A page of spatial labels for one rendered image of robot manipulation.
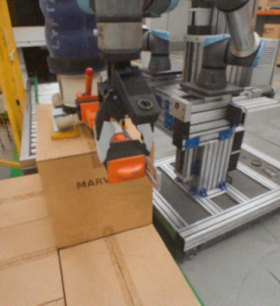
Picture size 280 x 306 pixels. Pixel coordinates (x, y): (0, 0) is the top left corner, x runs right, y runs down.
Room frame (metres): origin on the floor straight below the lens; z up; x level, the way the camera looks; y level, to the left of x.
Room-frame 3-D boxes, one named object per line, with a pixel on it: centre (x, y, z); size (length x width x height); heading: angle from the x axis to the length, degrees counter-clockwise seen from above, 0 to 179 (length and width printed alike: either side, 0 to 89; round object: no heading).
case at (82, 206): (1.00, 0.24, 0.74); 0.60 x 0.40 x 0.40; 20
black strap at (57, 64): (1.00, 0.24, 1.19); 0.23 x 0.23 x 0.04
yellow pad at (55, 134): (0.97, 0.33, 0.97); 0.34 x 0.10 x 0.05; 20
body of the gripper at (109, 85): (0.46, 0.04, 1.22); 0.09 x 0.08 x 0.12; 20
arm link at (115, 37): (0.45, 0.04, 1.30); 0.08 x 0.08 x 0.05
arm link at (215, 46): (1.21, -0.36, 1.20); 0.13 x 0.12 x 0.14; 54
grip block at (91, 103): (0.77, 0.15, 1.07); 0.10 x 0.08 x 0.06; 110
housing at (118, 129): (0.56, 0.08, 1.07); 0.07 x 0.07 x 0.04; 20
